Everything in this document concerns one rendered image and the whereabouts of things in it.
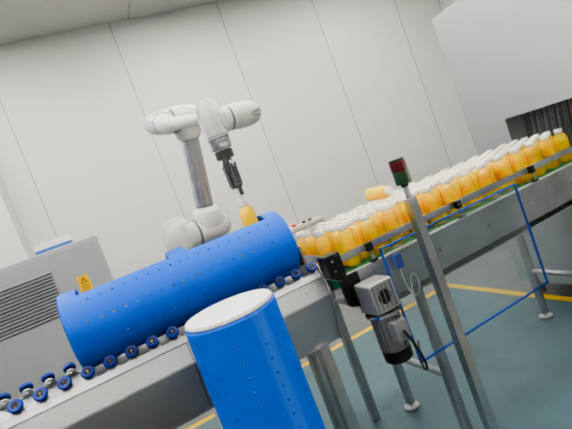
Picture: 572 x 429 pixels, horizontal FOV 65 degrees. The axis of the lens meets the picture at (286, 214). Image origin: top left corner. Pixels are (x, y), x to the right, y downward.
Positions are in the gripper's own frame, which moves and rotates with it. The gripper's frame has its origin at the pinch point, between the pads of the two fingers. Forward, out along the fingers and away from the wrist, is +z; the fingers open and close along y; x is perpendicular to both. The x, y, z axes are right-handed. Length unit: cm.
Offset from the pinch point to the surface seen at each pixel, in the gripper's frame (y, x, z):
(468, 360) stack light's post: 38, 51, 92
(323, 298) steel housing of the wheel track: 14, 13, 51
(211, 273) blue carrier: 14.2, -25.6, 22.9
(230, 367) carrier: 58, -38, 42
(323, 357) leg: 10, 5, 74
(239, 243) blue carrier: 12.1, -11.0, 17.0
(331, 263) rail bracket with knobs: 24.0, 16.9, 36.7
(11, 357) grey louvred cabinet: -157, -132, 44
